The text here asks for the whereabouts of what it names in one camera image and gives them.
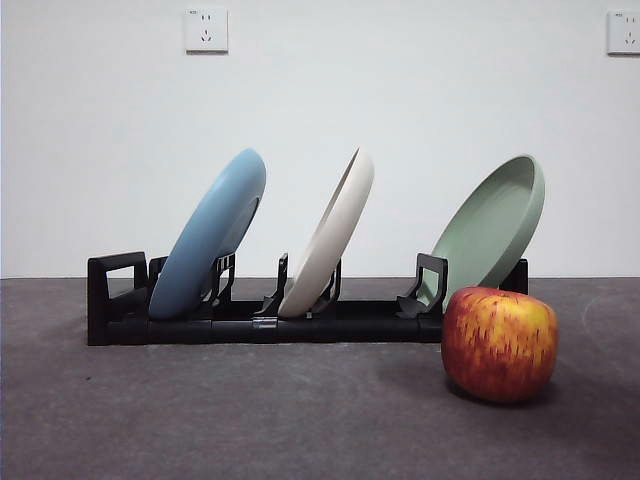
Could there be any blue plate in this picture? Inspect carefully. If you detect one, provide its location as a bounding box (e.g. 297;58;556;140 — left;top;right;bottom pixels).
148;147;268;321

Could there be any red yellow apple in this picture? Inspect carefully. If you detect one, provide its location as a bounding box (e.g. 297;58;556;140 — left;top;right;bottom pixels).
440;286;560;405

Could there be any white wall socket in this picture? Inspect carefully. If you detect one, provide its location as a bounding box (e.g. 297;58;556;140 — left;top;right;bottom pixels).
184;7;230;55
606;10;640;56

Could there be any cream plate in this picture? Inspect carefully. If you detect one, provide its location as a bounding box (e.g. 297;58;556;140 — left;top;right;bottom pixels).
277;146;376;319

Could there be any green plate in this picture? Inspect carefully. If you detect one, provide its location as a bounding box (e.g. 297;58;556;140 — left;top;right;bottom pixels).
428;153;547;316

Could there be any black plate rack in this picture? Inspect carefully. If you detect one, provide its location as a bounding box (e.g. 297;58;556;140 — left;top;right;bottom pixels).
87;251;530;347

